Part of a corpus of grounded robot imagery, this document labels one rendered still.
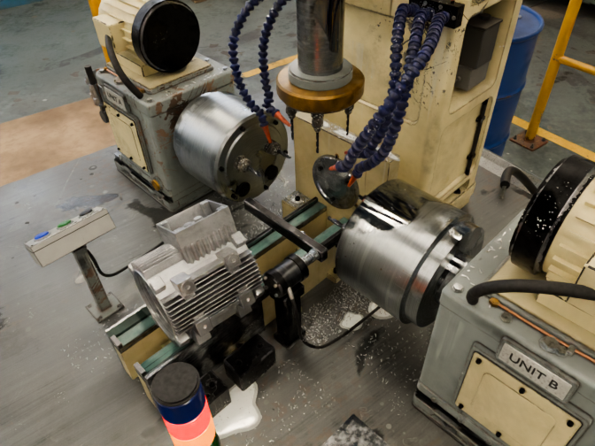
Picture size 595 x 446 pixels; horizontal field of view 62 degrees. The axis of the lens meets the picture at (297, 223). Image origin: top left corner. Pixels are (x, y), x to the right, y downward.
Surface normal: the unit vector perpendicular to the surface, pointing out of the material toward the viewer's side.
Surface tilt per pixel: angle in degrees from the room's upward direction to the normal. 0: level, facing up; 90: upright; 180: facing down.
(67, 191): 0
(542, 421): 90
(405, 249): 39
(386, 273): 66
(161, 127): 90
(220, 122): 24
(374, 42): 90
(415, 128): 90
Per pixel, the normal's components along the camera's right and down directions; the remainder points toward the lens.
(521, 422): -0.71, 0.49
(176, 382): -0.03, -0.74
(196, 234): 0.58, 0.18
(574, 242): -0.66, 0.17
